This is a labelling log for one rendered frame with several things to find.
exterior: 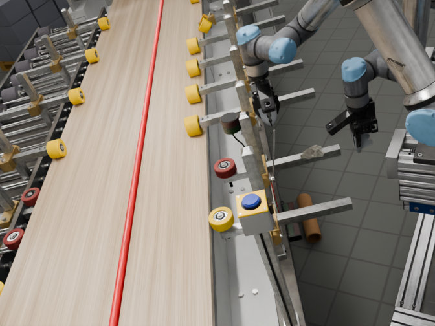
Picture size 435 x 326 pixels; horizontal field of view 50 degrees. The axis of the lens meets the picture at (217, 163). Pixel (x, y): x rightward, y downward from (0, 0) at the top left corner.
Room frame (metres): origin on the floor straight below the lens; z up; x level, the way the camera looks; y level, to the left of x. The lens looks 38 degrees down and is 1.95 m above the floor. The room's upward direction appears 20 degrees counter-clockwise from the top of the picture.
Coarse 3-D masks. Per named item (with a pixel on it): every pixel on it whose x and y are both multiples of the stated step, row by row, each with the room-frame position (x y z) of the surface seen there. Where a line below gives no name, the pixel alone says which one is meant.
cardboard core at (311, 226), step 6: (300, 198) 1.85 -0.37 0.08; (306, 198) 1.83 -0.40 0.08; (300, 204) 1.81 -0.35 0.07; (306, 204) 1.78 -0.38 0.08; (312, 204) 1.79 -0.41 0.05; (306, 222) 1.67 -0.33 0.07; (312, 222) 1.65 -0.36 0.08; (306, 228) 1.63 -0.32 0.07; (312, 228) 1.61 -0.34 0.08; (318, 228) 1.61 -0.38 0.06; (306, 234) 1.60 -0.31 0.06; (312, 234) 1.58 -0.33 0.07; (318, 234) 1.57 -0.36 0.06; (312, 240) 1.59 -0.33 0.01; (318, 240) 1.57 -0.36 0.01
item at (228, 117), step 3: (225, 114) 1.29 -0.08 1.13; (228, 114) 1.29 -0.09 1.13; (231, 114) 1.28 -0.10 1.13; (234, 114) 1.27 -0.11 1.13; (222, 117) 1.28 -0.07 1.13; (225, 117) 1.28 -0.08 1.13; (228, 117) 1.27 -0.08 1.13; (231, 117) 1.26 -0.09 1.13; (234, 117) 1.26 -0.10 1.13; (222, 120) 1.27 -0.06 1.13; (225, 120) 1.26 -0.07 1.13; (228, 120) 1.25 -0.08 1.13; (231, 120) 1.25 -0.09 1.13; (240, 129) 1.25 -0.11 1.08; (243, 144) 1.26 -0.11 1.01
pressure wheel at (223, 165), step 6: (216, 162) 1.35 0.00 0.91; (222, 162) 1.34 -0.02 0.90; (228, 162) 1.33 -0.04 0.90; (234, 162) 1.32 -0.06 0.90; (216, 168) 1.32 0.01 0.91; (222, 168) 1.31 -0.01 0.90; (228, 168) 1.29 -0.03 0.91; (234, 168) 1.30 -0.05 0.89; (216, 174) 1.31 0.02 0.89; (222, 174) 1.29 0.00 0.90; (228, 174) 1.28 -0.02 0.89
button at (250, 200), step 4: (248, 196) 0.77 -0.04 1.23; (252, 196) 0.77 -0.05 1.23; (256, 196) 0.76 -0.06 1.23; (244, 200) 0.76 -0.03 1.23; (248, 200) 0.76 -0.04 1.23; (252, 200) 0.75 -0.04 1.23; (256, 200) 0.75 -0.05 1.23; (244, 204) 0.75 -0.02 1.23; (248, 204) 0.75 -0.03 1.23; (252, 204) 0.74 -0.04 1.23; (256, 204) 0.74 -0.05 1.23
